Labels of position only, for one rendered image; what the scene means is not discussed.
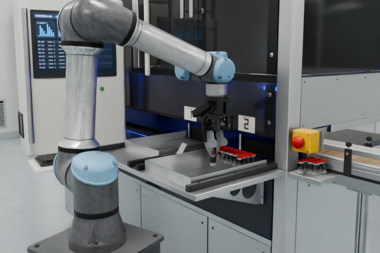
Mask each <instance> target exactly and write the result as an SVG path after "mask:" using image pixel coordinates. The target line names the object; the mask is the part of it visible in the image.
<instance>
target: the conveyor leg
mask: <svg viewBox="0 0 380 253"><path fill-rule="evenodd" d="M346 189H348V190H352V191H355V192H357V204H356V223H355V241H354V251H353V253H369V251H370V235H371V225H372V209H373V194H369V193H365V192H363V191H359V190H355V189H351V188H348V187H346Z"/></svg>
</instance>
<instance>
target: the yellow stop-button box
mask: <svg viewBox="0 0 380 253"><path fill-rule="evenodd" d="M298 136H299V137H301V138H302V139H303V140H304V146H303V147H302V148H300V149H296V148H294V147H292V150H293V151H298V152H303V153H306V154H312V153H315V152H320V151H322V137H323V131H322V130H318V129H311V128H301V129H295V130H293V134H292V139H293V138H294V137H298Z"/></svg>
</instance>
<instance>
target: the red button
mask: <svg viewBox="0 0 380 253"><path fill-rule="evenodd" d="M291 143H292V146H293V147H294V148H296V149H300V148H302V147H303V146H304V140H303V139H302V138H301V137H299V136H298V137H294V138H293V139H292V141H291Z"/></svg>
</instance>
